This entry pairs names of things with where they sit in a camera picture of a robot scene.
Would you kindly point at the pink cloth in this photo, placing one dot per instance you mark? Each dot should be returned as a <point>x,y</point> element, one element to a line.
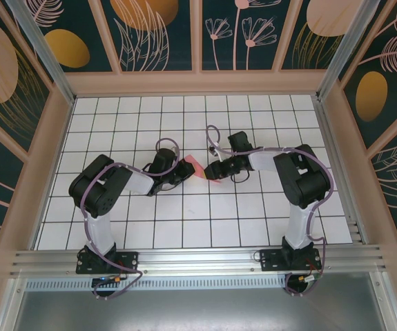
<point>194,165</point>

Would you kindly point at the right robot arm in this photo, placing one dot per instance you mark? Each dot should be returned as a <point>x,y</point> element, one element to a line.
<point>303,182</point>

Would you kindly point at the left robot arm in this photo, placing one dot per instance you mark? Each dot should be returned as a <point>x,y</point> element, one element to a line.
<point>98,193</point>

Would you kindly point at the grey metal panel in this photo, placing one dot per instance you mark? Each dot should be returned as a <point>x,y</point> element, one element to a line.
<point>198,310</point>

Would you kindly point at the small controller board with LEDs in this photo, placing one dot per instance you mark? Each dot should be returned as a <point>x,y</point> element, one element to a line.
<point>106,280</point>

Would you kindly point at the small connector with orange plug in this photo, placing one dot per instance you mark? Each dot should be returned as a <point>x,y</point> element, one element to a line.
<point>310,278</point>

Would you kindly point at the long aluminium mounting rail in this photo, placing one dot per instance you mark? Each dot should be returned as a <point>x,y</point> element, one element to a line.
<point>198,260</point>

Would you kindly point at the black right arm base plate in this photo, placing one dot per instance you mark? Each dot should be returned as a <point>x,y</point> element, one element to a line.
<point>270,260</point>

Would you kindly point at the aluminium side rail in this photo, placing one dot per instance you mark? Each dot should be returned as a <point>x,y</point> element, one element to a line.
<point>336,165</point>

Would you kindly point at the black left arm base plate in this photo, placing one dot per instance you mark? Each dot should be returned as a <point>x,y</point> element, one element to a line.
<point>129,262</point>

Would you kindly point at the aluminium corner post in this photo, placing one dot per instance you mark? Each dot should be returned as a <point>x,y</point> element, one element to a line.
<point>343,48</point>
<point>46,58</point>

